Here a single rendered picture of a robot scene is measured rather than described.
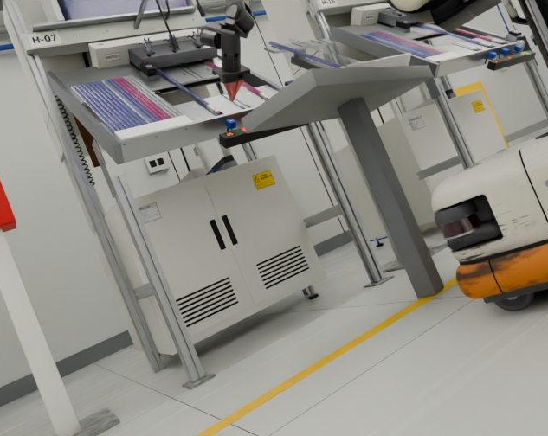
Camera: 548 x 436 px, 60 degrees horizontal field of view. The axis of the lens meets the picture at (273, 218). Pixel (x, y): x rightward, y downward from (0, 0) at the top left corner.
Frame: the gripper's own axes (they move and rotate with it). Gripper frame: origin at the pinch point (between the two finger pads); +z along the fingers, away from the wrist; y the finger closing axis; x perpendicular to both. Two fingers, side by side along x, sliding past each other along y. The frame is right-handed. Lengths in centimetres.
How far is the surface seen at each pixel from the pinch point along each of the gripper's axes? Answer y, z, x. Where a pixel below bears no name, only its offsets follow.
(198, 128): 11.1, 8.7, -2.6
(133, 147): 32.8, 9.2, -2.6
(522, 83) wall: -497, 142, -152
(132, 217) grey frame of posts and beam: 40.7, 24.1, 10.1
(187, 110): 7.6, 8.7, -17.0
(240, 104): -10.7, 8.9, -12.3
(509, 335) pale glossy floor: 10, 3, 105
